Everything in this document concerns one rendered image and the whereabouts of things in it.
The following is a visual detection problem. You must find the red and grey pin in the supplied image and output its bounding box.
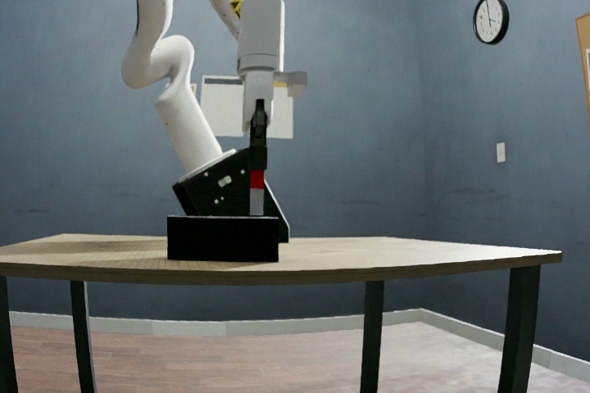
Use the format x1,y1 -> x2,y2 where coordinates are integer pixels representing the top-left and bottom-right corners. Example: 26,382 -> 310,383
250,170 -> 264,215

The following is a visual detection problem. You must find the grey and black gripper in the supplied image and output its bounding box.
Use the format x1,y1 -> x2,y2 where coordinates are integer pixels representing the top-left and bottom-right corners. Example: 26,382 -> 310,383
239,70 -> 280,172

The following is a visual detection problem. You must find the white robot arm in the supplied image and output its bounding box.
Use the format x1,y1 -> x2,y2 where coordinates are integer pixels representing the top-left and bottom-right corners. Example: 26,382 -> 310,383
121,0 -> 307,183

